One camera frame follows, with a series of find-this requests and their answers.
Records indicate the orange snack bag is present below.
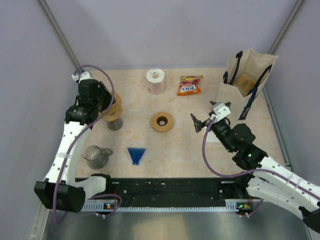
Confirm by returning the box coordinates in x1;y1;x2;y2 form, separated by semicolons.
177;75;204;96

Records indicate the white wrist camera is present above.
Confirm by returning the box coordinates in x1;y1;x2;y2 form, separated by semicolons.
71;71;92;84
209;104;231;123

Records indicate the brown box in bag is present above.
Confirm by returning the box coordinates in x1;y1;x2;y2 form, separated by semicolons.
234;74;257;97

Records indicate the cream canvas tote bag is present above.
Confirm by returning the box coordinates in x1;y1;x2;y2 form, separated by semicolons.
215;48;278;122

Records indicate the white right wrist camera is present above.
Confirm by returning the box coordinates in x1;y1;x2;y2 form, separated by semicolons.
209;104;231;123

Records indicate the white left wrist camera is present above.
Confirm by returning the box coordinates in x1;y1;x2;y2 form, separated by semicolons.
71;71;92;84

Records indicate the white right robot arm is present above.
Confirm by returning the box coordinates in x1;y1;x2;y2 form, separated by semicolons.
191;101;320;232

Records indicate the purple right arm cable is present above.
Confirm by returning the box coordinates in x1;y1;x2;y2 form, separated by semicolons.
201;117;320;201

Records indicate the grey slotted cable duct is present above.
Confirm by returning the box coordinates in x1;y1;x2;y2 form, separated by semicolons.
80;200;254;213

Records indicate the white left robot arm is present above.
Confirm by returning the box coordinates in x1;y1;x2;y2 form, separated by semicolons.
34;79;114;213

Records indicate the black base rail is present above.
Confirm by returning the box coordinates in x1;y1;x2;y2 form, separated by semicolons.
100;177;250;207

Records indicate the brown paper coffee filter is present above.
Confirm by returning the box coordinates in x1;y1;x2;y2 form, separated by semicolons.
110;92;122;113

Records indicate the glass pitcher with handle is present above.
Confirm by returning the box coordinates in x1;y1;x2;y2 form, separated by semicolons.
81;145;113;169

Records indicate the white toilet paper roll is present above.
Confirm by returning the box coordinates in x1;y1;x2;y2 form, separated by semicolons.
146;68;166;95

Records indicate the wooden dripper ring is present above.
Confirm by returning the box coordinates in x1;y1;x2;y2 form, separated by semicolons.
103;104;124;123
149;111;175;133

